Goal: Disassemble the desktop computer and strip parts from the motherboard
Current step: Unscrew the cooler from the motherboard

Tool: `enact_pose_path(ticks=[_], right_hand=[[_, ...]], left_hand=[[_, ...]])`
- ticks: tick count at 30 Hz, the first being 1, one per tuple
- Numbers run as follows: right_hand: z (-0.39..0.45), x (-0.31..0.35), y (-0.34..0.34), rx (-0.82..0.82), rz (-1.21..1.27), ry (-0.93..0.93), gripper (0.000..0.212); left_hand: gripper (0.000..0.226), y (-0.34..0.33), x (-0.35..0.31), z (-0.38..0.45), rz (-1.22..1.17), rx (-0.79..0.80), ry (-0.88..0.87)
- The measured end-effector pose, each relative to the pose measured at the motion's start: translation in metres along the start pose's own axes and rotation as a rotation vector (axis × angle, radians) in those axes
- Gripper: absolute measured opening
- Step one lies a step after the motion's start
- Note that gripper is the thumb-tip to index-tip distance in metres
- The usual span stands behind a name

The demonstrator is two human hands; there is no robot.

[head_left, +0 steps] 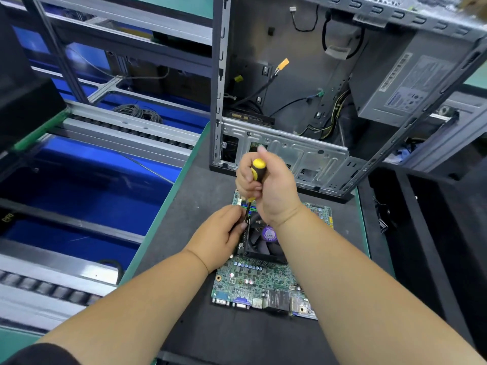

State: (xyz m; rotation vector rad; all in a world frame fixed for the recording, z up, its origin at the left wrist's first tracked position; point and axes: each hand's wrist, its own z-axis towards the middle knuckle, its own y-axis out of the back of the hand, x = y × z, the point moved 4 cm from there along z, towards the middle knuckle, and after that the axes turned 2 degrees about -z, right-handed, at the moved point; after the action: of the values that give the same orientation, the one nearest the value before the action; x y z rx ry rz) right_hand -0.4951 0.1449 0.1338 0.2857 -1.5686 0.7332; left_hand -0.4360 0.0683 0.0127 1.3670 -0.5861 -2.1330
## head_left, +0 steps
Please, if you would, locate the person's black left sleeve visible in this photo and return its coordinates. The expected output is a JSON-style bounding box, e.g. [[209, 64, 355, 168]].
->
[[0, 342, 81, 365]]

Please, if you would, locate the green upper shelf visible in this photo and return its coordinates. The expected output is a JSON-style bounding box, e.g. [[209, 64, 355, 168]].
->
[[122, 0, 214, 21]]

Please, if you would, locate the grey computer case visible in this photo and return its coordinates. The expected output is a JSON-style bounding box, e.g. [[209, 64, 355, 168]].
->
[[209, 0, 487, 202]]

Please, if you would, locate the grey roller conveyor rail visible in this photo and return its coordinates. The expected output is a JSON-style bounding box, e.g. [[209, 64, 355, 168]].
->
[[0, 239, 123, 332], [57, 102, 202, 168]]

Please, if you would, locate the black cooling fan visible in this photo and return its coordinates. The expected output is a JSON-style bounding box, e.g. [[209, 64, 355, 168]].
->
[[243, 212, 290, 265]]

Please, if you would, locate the yellow handled screwdriver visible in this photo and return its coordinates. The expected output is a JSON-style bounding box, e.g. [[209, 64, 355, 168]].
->
[[250, 157, 269, 186]]

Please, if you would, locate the person's left forearm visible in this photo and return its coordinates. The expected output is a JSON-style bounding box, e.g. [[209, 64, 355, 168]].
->
[[42, 250, 208, 365]]

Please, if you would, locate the dark metal frame leg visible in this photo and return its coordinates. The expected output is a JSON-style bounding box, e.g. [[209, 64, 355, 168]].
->
[[26, 0, 90, 103]]

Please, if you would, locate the black foam tray with boards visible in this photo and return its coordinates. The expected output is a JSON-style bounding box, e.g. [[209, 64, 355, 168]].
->
[[0, 7, 71, 153]]

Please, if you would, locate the green motherboard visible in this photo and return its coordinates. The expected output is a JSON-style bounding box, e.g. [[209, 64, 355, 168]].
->
[[211, 190, 334, 320]]

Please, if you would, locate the small black cable bundle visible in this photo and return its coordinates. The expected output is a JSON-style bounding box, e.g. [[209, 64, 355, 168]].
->
[[373, 200, 393, 233]]

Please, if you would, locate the person's left hand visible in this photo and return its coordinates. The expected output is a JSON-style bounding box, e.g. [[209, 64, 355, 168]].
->
[[183, 205, 248, 274]]

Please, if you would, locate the person's right forearm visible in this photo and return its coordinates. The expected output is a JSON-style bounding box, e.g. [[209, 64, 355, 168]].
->
[[274, 209, 487, 365]]

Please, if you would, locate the yellow and black wire bundle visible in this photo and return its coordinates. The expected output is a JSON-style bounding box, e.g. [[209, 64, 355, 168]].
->
[[304, 91, 353, 139]]

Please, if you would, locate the empty black foam tray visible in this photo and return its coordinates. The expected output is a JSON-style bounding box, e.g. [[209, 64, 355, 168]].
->
[[358, 167, 487, 358]]

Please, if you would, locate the person's right hand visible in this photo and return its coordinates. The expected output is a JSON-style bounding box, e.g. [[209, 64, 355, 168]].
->
[[236, 145, 305, 229]]

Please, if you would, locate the grey coiled cable bundle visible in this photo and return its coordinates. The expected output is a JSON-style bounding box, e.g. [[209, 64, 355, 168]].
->
[[114, 104, 163, 124]]

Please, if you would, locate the silver power supply unit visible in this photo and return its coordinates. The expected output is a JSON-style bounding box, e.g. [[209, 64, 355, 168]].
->
[[352, 30, 476, 128]]

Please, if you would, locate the aluminium frame post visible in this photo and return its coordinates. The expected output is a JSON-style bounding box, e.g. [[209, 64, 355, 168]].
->
[[403, 91, 487, 173]]

